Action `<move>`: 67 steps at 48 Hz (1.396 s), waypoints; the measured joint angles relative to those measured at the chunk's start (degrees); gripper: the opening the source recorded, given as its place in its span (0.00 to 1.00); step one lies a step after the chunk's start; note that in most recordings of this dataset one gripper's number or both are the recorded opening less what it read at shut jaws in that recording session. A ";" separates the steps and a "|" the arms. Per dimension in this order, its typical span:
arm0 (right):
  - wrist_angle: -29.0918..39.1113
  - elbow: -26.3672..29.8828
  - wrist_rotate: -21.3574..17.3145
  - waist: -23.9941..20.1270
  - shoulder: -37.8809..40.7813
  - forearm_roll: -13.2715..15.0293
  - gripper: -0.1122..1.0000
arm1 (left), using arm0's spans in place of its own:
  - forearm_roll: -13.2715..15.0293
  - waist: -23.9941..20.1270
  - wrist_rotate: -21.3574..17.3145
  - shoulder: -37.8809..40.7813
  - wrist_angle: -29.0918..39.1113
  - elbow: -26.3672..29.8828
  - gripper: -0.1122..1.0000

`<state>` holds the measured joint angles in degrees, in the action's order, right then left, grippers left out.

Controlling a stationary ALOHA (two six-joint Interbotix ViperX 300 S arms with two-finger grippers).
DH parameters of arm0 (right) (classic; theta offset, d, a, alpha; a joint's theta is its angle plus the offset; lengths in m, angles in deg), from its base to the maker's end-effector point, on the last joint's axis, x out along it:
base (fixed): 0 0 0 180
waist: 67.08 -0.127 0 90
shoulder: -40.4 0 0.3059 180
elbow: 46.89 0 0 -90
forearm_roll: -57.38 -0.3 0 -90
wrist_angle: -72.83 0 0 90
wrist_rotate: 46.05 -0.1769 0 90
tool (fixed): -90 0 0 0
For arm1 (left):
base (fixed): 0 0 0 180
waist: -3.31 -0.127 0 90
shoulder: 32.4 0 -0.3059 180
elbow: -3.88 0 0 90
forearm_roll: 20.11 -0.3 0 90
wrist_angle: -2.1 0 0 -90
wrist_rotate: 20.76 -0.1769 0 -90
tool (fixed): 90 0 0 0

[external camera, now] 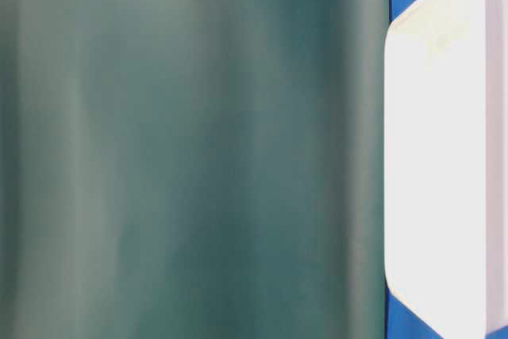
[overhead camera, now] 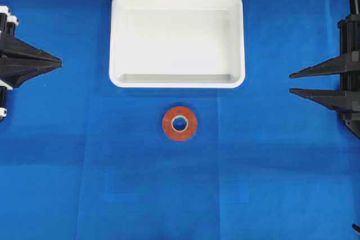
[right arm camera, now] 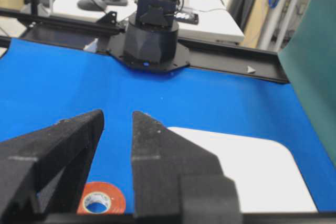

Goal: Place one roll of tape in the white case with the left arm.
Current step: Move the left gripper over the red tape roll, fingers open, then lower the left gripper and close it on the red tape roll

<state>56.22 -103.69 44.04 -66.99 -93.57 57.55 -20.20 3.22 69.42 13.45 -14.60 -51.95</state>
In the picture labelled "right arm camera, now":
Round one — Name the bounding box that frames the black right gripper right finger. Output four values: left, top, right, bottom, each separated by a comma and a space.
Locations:
131, 111, 243, 221

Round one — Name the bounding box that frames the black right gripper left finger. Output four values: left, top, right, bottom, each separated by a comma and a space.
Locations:
1, 109, 104, 218

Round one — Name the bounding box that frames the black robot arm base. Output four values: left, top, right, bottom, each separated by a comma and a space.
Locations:
107, 0, 190, 73

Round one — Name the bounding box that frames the orange tape roll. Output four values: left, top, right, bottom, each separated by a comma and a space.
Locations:
76, 182, 126, 215

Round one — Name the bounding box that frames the white case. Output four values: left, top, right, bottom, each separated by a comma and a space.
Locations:
170, 127, 318, 213

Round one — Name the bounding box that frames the blue table mat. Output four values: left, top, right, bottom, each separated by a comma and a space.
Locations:
1, 39, 335, 213

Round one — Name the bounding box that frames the black device on desk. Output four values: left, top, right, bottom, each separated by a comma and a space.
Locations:
175, 12, 199, 25

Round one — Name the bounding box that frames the white desk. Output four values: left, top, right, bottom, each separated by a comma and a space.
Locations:
53, 0, 244, 43

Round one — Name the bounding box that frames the black computer mouse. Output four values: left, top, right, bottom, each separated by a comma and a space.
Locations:
77, 0, 107, 12

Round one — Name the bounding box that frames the green backdrop sheet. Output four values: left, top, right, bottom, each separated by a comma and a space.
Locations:
279, 0, 335, 161

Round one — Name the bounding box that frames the black aluminium frame rail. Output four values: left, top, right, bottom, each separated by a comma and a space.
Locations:
1, 8, 289, 83

